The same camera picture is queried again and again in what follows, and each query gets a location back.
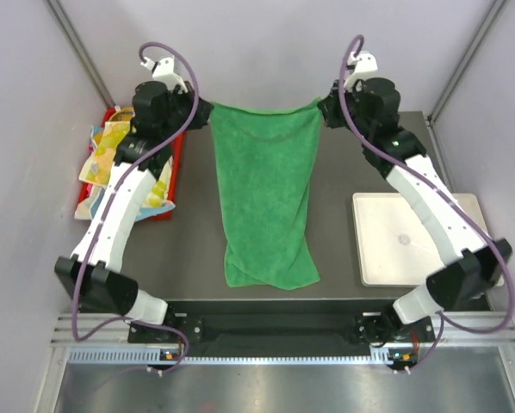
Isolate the red plastic bin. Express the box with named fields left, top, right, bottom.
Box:
left=76, top=107, right=187, bottom=222

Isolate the purple cable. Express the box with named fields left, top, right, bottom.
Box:
left=340, top=34, right=515, bottom=374
left=71, top=40, right=198, bottom=379

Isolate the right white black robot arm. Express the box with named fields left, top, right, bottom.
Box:
left=318, top=77, right=514, bottom=341

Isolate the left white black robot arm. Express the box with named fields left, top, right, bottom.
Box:
left=54, top=81, right=212, bottom=342

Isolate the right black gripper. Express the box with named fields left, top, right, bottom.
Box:
left=318, top=78, right=373, bottom=142

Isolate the white square tray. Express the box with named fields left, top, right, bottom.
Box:
left=353, top=193, right=487, bottom=287

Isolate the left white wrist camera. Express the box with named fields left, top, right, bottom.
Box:
left=140, top=57, right=188, bottom=93

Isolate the grey slotted cable duct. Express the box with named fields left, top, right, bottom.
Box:
left=67, top=346, right=413, bottom=367

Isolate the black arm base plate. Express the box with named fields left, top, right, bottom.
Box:
left=127, top=300, right=435, bottom=350

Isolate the aluminium frame rail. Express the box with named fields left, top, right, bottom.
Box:
left=51, top=311, right=515, bottom=347

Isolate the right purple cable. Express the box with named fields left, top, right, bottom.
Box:
left=340, top=34, right=515, bottom=374

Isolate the aluminium corner post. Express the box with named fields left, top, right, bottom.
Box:
left=425, top=0, right=509, bottom=128
left=43, top=0, right=115, bottom=108

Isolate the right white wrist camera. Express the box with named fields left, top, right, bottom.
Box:
left=344, top=51, right=378, bottom=90

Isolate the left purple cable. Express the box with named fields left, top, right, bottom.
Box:
left=71, top=40, right=198, bottom=379

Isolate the left aluminium corner post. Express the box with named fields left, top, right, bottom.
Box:
left=43, top=0, right=115, bottom=108

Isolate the yellow green patterned towel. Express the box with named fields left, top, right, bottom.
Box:
left=78, top=106, right=177, bottom=208

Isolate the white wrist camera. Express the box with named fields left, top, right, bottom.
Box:
left=344, top=51, right=378, bottom=90
left=140, top=57, right=188, bottom=93

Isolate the blue patterned towel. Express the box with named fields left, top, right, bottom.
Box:
left=74, top=121, right=130, bottom=220

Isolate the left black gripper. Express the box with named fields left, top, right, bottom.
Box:
left=160, top=80, right=213, bottom=140

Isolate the right aluminium corner post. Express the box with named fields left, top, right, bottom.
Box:
left=425, top=0, right=509, bottom=128

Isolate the green microfiber towel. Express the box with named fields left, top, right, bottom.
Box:
left=210, top=101, right=321, bottom=291

